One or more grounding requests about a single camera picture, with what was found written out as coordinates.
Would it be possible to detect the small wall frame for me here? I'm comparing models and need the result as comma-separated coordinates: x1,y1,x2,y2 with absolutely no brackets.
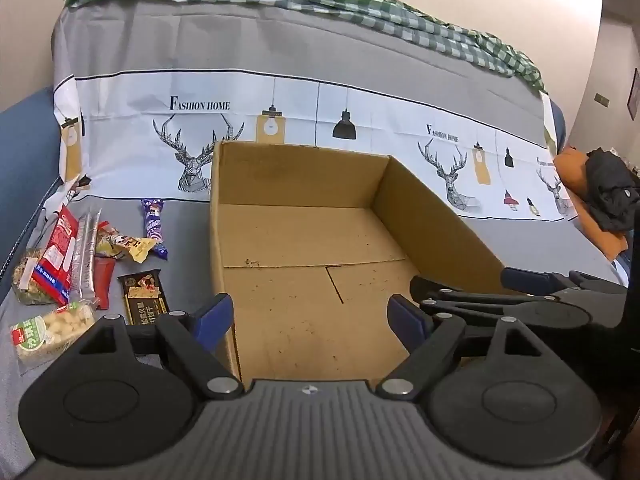
626,67,640,121

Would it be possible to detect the brown cardboard box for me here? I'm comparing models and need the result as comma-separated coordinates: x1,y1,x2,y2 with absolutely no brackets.
209,141,523,392

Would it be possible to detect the black snack bar packet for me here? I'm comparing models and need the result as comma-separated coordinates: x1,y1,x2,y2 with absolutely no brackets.
117,270,171,327

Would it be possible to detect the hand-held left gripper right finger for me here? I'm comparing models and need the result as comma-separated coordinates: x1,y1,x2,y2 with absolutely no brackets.
375,294,552,403

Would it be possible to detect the clear packet of grains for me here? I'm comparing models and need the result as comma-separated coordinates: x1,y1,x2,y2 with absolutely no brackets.
11,247,56,306

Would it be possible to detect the black garment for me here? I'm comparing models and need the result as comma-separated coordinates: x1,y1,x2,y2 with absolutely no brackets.
585,147,640,233

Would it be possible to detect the clear packet of white puffs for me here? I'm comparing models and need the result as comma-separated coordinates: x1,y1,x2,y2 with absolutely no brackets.
10,301,97,365

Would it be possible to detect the orange cushion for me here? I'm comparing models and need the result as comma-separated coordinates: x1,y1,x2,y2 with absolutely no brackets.
554,146,630,262

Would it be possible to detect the yellow red cartoon packet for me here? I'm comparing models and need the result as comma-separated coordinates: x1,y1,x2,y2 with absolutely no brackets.
96,221,132,262

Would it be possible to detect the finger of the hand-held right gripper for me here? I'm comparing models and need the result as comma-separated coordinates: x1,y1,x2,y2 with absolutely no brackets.
501,266,582,295
409,275,567,322

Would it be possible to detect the dark red snack packet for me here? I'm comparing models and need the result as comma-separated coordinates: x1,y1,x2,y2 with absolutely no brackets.
92,256,117,310

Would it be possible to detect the grey deer printed sheet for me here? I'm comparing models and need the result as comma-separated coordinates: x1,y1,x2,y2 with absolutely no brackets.
0,0,628,480

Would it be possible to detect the purple snack packet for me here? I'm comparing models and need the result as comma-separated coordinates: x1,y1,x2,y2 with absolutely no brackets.
140,198,170,261

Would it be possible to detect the silver stick packet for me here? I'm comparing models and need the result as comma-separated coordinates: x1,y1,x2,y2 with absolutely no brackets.
82,207,104,281
69,210,97,306

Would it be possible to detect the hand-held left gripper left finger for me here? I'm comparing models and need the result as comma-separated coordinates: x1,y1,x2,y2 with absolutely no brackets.
75,292,246,402

